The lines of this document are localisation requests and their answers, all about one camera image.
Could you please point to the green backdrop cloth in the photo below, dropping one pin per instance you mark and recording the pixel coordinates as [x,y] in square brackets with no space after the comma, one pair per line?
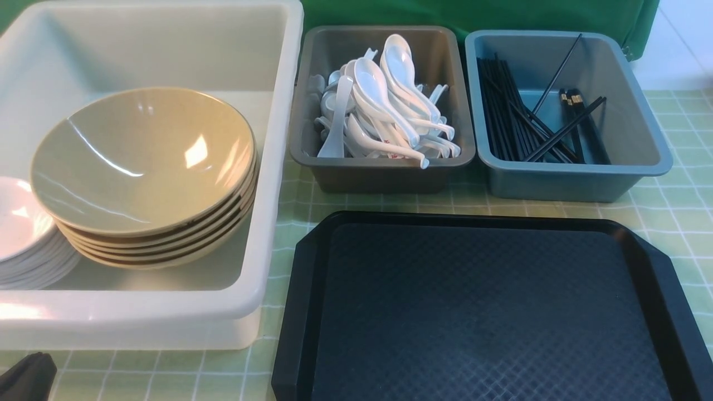
[628,23]

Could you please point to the grey spoon bin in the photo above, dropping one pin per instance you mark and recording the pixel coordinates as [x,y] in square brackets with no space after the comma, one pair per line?
[437,60]

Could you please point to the black serving tray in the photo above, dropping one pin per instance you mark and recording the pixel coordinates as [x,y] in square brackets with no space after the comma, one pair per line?
[405,306]

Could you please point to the blue-grey chopstick bin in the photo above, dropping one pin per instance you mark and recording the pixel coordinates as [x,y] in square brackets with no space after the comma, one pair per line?
[559,116]

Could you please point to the stack of beige bowls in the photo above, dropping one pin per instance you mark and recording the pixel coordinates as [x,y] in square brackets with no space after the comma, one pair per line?
[175,247]

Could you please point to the beige noodle bowl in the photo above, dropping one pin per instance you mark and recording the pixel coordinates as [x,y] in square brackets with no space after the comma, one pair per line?
[142,161]

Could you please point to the bundle of black chopsticks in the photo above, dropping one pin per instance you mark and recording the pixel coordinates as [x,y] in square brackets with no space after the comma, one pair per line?
[517,134]

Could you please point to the pile of white spoons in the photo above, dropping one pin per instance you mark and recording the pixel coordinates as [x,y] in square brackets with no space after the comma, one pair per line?
[371,107]

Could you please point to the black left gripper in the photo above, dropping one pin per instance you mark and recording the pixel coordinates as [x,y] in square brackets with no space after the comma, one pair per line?
[29,379]

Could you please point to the large white plastic tub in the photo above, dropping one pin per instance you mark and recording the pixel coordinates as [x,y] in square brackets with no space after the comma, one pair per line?
[59,56]

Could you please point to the white square dish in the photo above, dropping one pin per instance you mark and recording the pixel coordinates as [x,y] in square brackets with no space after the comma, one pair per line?
[24,221]

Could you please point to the stack of white dishes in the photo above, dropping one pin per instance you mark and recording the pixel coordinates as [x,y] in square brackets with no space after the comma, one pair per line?
[42,266]

